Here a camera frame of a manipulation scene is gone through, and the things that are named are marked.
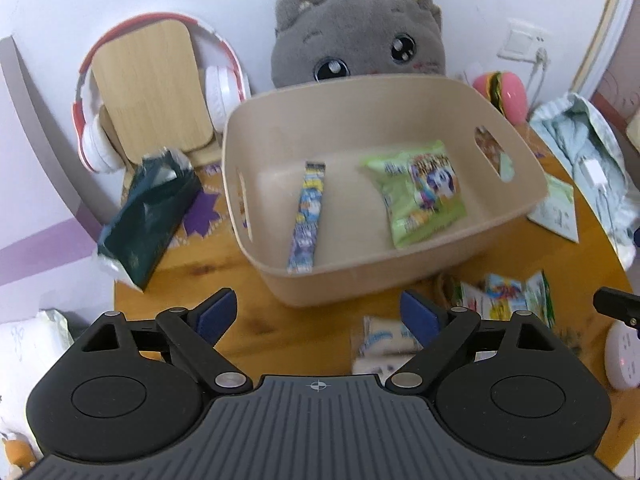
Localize clear white snack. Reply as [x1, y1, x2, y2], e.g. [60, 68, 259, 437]
[350, 316, 423, 382]

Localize cartoon bear tissue pack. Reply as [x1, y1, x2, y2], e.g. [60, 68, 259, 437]
[454, 271, 555, 328]

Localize white power strip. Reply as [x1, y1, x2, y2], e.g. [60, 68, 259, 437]
[604, 321, 640, 391]

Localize dark green tissue pack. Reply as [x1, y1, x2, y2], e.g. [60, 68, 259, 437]
[96, 148, 202, 292]

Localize green leaf face mask sachet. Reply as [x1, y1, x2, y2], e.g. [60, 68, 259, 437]
[527, 174, 579, 243]

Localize purple flower table mat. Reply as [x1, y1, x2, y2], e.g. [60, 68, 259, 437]
[168, 160, 229, 249]

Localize blue stick snack packet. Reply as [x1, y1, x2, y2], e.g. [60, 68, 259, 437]
[286, 162, 326, 274]

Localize green panda snack bag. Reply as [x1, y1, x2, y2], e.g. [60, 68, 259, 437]
[361, 140, 466, 249]

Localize light blue striped cloth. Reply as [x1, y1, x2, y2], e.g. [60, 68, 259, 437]
[528, 93, 639, 270]

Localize beige plastic storage bin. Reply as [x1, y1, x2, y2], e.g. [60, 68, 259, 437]
[222, 75, 547, 307]

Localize pink burger toy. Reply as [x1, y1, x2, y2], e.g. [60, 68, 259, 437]
[473, 72, 528, 125]

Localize red white headphones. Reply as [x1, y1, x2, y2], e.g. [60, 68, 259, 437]
[72, 12, 252, 174]

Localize wooden headphone stand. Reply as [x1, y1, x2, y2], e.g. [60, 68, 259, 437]
[89, 14, 220, 167]

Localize grey plush cat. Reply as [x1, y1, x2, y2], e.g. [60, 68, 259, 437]
[271, 0, 446, 89]

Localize white charger with cable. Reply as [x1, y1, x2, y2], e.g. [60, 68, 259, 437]
[576, 157, 625, 226]

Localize white wall socket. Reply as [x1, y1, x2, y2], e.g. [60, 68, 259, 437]
[497, 18, 551, 62]

